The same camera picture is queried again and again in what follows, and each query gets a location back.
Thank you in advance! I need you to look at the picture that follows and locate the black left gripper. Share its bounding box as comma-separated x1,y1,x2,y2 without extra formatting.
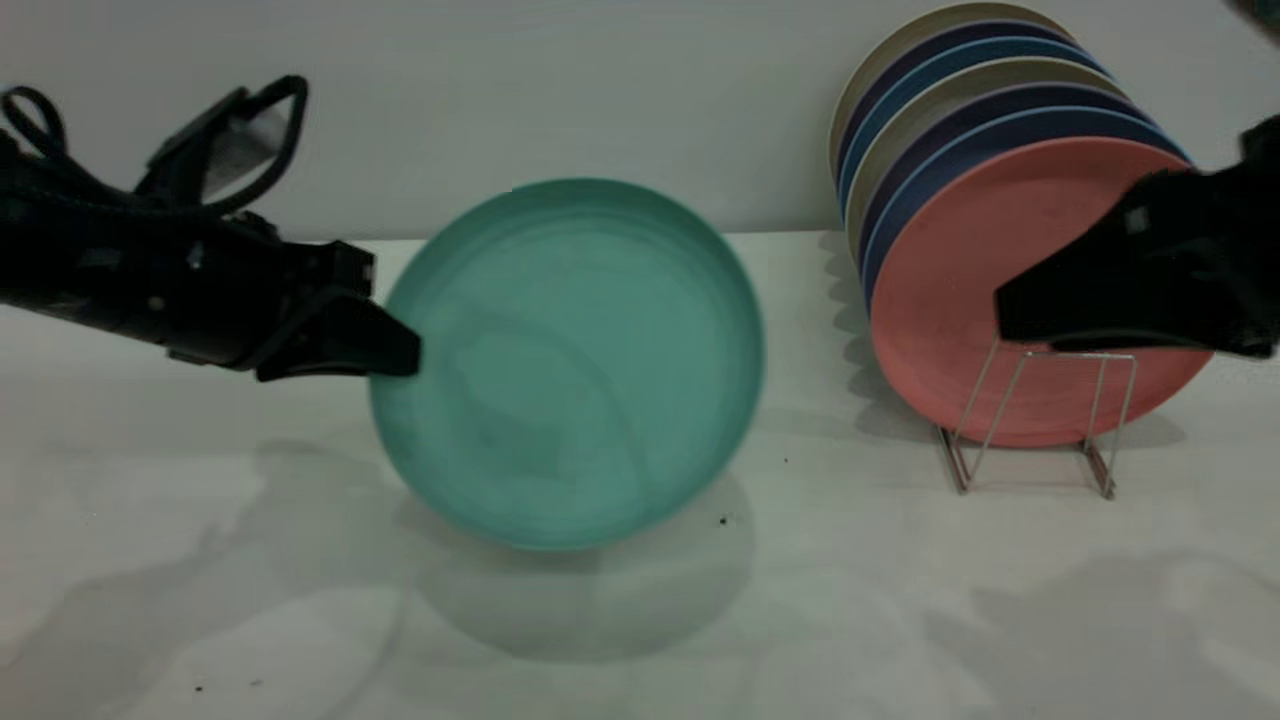
140,213,422,383

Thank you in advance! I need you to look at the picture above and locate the dark purple round plate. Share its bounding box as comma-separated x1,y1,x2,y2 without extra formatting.
858,84,1161,281

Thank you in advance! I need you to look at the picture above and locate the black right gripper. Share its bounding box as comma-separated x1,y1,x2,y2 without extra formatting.
995,113,1280,361

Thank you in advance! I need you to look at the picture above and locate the blue round plate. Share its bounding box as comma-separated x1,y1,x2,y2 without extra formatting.
842,36,1111,216

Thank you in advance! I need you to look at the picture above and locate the dark navy round plate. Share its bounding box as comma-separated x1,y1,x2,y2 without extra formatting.
838,20,1091,191

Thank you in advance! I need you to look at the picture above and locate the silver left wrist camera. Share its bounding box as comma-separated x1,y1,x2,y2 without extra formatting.
200,108,276,196

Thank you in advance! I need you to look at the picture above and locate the beige round plate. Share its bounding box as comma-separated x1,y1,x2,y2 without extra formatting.
846,57,1136,251

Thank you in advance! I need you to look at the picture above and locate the green round plate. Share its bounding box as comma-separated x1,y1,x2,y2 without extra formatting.
368,178,766,551

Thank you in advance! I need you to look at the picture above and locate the metal wire plate rack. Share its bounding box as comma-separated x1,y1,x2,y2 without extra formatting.
938,335,1139,500

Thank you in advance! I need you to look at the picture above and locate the pink round plate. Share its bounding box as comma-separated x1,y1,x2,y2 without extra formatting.
870,137,1216,448

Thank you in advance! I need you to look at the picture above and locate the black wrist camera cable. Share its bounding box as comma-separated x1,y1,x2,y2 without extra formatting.
0,75,309,216

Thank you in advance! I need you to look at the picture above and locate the navy plate light-blue rim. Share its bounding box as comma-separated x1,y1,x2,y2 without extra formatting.
862,105,1191,311

